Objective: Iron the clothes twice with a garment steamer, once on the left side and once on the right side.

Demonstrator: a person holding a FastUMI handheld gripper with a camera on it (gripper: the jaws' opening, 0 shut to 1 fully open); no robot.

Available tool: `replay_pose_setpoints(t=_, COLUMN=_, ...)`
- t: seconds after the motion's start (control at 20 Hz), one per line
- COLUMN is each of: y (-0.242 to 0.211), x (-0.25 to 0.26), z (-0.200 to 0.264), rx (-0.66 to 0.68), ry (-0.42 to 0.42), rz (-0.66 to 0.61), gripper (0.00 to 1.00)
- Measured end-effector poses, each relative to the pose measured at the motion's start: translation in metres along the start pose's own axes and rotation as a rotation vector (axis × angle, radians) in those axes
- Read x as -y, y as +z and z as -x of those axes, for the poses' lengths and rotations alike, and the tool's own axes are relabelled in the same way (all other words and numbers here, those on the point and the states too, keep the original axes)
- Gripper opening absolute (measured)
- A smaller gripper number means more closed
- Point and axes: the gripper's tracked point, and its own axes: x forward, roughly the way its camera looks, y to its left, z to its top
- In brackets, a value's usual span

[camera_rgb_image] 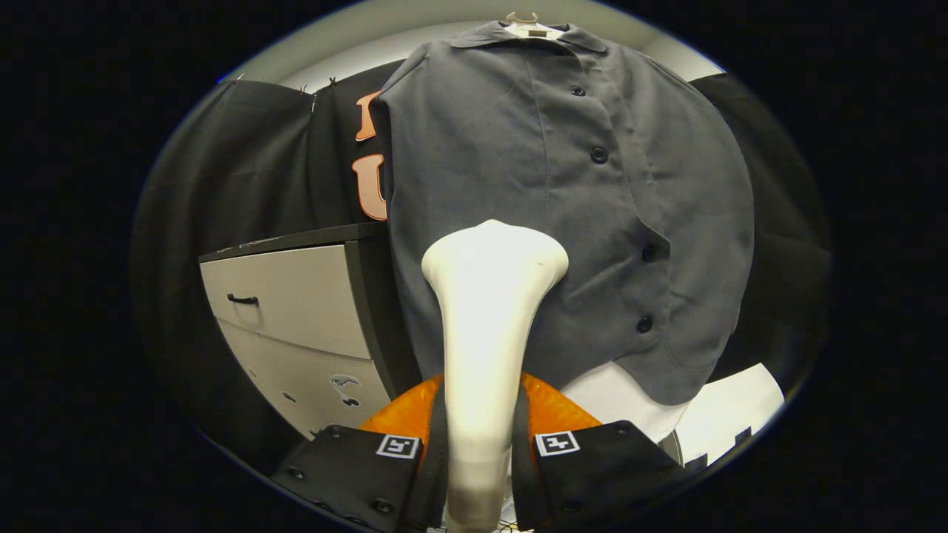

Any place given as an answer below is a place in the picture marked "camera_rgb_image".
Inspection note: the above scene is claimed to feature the white mannequin torso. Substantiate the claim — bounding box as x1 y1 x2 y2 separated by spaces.
506 11 690 445

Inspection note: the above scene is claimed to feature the white garment steamer head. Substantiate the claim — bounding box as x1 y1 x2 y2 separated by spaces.
421 220 570 533

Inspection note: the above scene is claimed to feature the row of black cloth clips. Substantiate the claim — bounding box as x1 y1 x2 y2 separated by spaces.
234 73 338 94

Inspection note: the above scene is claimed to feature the white flat board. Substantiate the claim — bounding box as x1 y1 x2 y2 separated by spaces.
675 363 784 467

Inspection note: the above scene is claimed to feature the grey button shirt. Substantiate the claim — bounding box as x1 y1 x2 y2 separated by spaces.
370 21 755 406

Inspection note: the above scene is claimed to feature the black backdrop cloth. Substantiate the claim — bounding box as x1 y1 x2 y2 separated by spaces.
132 63 832 475

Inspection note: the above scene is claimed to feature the grey drawer cabinet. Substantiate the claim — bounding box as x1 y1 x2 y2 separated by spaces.
198 222 423 441

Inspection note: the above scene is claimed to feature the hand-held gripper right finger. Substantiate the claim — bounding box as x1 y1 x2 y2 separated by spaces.
511 372 686 532

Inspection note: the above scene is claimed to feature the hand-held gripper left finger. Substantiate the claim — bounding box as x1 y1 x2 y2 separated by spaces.
270 374 451 532

